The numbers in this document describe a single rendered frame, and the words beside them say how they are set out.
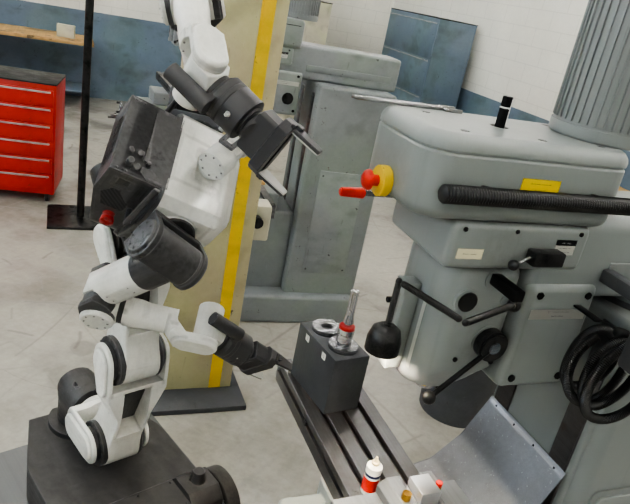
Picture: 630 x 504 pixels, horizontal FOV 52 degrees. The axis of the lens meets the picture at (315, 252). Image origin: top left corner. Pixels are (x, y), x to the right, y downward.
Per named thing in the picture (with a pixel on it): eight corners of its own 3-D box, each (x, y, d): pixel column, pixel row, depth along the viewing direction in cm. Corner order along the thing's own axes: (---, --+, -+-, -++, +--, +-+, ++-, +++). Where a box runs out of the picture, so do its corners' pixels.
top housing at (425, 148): (414, 220, 113) (437, 132, 107) (356, 174, 135) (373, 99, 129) (613, 231, 131) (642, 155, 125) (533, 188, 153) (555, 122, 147)
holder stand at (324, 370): (323, 415, 187) (336, 357, 179) (289, 372, 204) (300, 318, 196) (357, 408, 193) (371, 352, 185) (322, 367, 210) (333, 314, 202)
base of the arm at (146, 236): (115, 267, 129) (155, 239, 124) (122, 224, 138) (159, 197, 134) (170, 302, 138) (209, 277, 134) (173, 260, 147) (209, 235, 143)
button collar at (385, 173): (380, 200, 121) (387, 170, 118) (367, 189, 126) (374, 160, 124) (389, 201, 121) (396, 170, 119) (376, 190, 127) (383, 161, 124)
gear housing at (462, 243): (443, 270, 121) (457, 221, 117) (387, 222, 142) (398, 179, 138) (579, 273, 134) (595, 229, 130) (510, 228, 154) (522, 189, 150)
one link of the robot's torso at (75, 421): (63, 435, 206) (64, 401, 201) (121, 417, 219) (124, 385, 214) (89, 475, 193) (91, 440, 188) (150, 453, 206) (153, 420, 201)
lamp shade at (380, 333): (357, 344, 131) (363, 318, 129) (381, 337, 136) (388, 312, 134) (380, 362, 126) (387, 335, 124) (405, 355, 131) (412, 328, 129)
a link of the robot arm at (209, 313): (215, 363, 163) (182, 344, 156) (222, 326, 169) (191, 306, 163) (247, 352, 157) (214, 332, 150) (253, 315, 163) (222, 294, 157)
